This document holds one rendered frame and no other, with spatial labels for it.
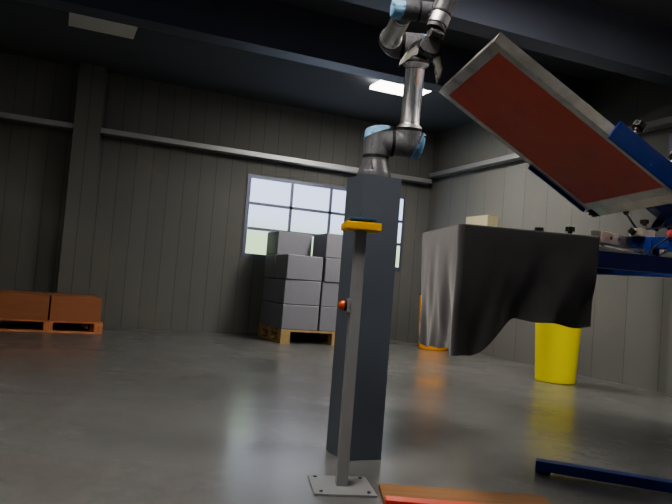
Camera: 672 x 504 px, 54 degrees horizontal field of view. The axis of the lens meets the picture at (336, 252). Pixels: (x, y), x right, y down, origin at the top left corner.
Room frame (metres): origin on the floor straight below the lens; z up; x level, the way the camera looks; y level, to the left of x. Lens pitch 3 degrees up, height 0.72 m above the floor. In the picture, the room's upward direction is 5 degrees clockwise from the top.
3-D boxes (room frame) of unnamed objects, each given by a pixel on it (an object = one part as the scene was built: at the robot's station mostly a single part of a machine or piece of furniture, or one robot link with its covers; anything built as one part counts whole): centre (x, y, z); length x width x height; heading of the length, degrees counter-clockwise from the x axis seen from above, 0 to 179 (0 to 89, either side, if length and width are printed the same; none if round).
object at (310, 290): (8.41, 0.09, 0.67); 1.41 x 0.90 x 1.33; 113
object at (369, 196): (2.89, -0.14, 0.60); 0.18 x 0.18 x 1.20; 23
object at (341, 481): (2.42, -0.08, 0.48); 0.22 x 0.22 x 0.96; 8
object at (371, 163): (2.89, -0.14, 1.25); 0.15 x 0.15 x 0.10
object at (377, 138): (2.89, -0.15, 1.37); 0.13 x 0.12 x 0.14; 95
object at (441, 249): (2.34, -0.37, 0.74); 0.45 x 0.03 x 0.43; 8
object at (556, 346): (6.12, -2.09, 0.33); 0.43 x 0.42 x 0.67; 23
